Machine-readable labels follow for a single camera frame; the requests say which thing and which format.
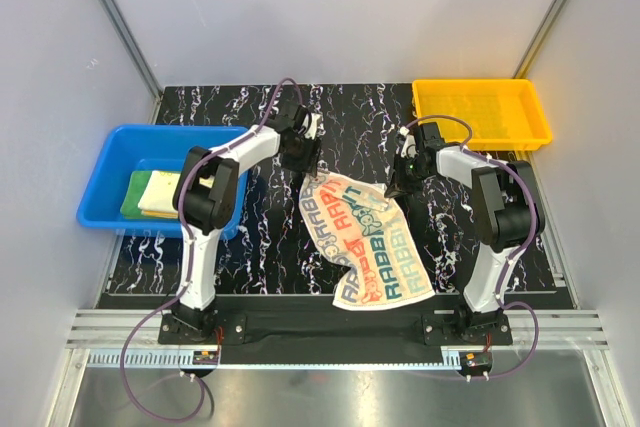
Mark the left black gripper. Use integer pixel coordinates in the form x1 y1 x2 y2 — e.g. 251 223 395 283
281 132 322 178

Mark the blue red patterned towel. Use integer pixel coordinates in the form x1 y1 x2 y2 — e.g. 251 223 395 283
299 171 435 312

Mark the lime green patterned towel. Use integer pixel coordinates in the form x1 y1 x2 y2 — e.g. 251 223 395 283
137 170 180 219

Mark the green microfiber towel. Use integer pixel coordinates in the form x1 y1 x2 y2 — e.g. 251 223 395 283
120 170 152 220

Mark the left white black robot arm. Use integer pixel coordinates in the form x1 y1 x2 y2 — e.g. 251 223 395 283
171 105 322 343

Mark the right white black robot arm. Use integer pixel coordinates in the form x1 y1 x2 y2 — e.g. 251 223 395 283
385 116 545 344

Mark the yellow plastic tray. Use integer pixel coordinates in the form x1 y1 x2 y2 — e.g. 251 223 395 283
412 79 553 151

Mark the blue plastic bin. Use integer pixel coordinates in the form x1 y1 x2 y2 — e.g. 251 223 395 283
76 124 247 239

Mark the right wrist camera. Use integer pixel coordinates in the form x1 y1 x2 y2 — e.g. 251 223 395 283
399 122 446 158

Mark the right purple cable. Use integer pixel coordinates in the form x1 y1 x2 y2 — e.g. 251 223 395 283
399 115 544 382

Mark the purple cable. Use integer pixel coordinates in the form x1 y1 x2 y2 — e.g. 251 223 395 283
399 115 544 382
118 77 304 423

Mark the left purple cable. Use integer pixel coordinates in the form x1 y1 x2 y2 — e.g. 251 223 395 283
118 77 304 423

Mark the slotted cable duct rail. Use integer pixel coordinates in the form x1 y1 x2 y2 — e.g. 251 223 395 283
88 347 461 370

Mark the left aluminium frame post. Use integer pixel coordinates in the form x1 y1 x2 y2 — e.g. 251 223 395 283
98 0 163 103

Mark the aluminium frame post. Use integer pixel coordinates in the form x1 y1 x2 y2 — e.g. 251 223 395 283
513 0 570 79
98 0 163 103

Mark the right aluminium frame post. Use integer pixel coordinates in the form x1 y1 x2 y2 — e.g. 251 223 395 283
513 0 570 79

